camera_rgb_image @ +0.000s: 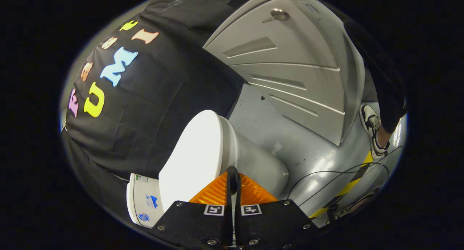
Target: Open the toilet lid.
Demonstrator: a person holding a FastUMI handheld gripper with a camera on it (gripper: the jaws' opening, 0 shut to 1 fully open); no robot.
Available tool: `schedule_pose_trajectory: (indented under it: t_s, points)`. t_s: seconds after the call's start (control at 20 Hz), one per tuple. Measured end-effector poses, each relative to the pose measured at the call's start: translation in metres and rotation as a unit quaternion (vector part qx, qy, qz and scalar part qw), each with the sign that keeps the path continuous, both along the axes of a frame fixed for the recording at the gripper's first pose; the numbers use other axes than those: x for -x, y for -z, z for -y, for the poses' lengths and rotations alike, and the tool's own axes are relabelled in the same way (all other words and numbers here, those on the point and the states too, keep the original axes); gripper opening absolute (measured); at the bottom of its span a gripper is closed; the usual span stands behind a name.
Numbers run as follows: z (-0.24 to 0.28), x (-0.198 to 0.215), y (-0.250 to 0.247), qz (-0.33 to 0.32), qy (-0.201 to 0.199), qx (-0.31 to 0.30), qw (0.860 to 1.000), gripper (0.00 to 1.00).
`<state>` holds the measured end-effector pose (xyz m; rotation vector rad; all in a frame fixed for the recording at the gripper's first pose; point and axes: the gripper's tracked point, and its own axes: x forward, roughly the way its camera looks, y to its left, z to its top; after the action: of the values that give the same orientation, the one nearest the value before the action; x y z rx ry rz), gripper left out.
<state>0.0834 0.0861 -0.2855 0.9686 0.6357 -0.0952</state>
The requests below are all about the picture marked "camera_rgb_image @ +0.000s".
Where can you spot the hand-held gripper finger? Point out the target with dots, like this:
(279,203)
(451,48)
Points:
(228,226)
(237,226)

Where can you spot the white toilet lid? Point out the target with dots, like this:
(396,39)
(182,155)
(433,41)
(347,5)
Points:
(195,152)

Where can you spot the white toilet body with tank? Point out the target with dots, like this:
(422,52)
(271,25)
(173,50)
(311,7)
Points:
(253,163)

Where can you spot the yellow black striped floor tape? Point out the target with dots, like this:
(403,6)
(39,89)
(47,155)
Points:
(349,186)

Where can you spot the black backdrop cloth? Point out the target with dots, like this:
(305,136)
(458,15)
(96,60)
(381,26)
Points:
(163,97)

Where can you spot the black and white sneaker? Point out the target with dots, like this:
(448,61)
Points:
(371,124)

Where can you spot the white panelled cabinet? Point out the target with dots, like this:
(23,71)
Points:
(290,61)

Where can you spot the person's leg in black trousers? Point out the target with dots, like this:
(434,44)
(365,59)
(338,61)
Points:
(388,90)

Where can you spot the silver round cabinet lock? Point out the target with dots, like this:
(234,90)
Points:
(280,14)

